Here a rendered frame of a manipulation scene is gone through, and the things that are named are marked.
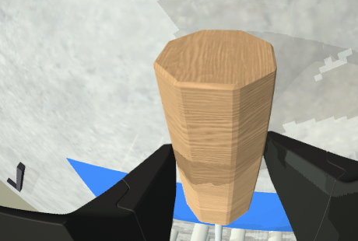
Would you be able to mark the wooden tool handle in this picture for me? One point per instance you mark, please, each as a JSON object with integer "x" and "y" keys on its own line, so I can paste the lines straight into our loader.
{"x": 216, "y": 87}

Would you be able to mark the dark grey l-shaped metal bar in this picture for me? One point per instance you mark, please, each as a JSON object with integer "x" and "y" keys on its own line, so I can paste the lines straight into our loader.
{"x": 20, "y": 170}

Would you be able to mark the blue flat strip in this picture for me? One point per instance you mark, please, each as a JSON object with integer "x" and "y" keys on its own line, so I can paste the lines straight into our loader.
{"x": 266, "y": 213}

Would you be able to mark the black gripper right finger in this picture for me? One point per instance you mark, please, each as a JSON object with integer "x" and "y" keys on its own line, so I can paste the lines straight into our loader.
{"x": 317, "y": 189}

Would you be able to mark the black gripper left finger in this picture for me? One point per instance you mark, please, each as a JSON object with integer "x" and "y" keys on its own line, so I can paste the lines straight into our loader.
{"x": 139, "y": 207}

